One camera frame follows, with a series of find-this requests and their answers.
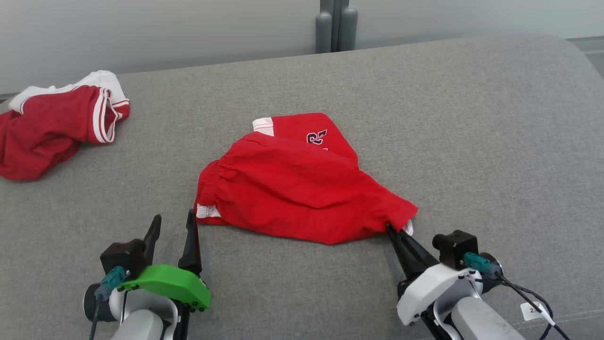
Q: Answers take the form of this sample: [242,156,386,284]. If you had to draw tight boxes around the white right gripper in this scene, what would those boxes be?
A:
[386,222,482,327]

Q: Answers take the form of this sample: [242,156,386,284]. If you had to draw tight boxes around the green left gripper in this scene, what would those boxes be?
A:
[117,210,211,313]

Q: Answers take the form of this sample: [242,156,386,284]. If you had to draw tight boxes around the red shorts with white trim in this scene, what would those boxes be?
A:
[193,112,419,245]

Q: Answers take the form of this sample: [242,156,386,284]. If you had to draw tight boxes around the red and white basketball jersey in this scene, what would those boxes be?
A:
[0,70,130,181]

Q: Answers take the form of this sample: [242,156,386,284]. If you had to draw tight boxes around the teal connector black cable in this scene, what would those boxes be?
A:
[462,252,572,340]
[89,266,131,340]

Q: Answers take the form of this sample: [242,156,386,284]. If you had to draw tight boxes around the grey double partition post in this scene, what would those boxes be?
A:
[315,0,358,53]

